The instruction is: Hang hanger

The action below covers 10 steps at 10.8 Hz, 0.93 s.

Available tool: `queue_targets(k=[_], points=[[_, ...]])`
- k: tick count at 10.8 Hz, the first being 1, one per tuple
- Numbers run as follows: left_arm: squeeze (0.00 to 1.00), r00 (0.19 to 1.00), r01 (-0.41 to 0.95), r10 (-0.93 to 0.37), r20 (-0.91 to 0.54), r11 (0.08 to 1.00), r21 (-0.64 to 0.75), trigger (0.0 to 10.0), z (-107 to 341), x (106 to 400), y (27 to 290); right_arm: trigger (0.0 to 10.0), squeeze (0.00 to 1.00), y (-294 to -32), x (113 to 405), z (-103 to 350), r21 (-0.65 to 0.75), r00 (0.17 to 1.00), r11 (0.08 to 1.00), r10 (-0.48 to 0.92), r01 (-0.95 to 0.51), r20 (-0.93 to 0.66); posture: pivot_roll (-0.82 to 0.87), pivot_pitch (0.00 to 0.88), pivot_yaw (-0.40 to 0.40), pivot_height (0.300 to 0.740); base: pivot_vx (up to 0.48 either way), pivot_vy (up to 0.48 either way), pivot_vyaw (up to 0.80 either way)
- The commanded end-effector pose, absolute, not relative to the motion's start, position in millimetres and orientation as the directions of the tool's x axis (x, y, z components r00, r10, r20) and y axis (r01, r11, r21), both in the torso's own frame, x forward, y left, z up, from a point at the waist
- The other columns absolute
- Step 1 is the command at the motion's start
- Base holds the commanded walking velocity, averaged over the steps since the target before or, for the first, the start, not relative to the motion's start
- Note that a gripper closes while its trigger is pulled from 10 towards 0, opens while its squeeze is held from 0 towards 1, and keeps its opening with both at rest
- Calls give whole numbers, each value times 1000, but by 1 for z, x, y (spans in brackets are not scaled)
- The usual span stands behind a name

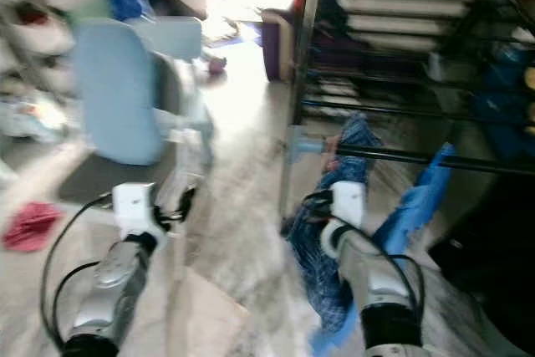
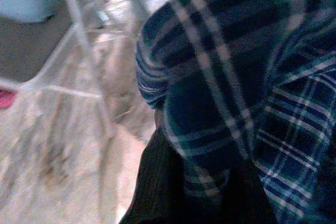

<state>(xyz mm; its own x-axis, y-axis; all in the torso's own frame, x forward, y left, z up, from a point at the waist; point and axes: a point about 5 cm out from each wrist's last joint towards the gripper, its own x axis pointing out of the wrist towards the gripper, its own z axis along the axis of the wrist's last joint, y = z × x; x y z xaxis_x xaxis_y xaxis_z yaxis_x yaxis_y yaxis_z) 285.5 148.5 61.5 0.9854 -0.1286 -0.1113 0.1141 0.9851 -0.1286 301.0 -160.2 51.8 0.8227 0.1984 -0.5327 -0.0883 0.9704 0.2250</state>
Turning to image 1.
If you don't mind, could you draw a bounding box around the blue plaid shirt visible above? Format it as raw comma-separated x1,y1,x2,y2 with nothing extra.
288,114,386,334

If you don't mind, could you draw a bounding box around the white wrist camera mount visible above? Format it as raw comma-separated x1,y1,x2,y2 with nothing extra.
112,181,156,237
329,179,368,229

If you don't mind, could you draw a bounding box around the blue-grey chair cushion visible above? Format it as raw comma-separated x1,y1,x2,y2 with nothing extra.
73,22,168,166

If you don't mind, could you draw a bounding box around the purple stool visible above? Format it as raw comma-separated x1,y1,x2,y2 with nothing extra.
258,7,303,84

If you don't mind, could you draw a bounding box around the grey folding chair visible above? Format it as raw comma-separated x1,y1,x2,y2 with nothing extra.
62,14,216,209

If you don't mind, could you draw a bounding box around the long black left arm cable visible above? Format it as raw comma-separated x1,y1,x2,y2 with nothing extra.
39,192,120,351

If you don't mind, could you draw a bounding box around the dark green sofa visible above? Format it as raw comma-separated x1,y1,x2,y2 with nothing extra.
425,196,535,351

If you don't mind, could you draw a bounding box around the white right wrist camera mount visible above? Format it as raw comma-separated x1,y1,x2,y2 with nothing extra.
329,179,368,229

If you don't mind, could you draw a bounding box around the crumpled red cloth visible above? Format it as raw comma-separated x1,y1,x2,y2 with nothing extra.
3,200,64,254

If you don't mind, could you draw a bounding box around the light blue rod cap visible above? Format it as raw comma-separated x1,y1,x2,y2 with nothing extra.
288,125,328,162

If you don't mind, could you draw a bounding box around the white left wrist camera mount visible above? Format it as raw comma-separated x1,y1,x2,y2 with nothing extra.
112,181,156,237

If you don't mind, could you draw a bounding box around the colourful snack package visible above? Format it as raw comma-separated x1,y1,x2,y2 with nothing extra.
0,93,78,141

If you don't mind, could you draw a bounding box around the white drawer shelf unit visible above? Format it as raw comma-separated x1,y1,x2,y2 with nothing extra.
0,0,78,100

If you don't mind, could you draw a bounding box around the blue garment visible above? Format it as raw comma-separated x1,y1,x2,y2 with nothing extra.
308,143,457,357

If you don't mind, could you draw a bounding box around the black drying rack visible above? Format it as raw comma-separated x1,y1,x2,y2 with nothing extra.
278,0,535,226

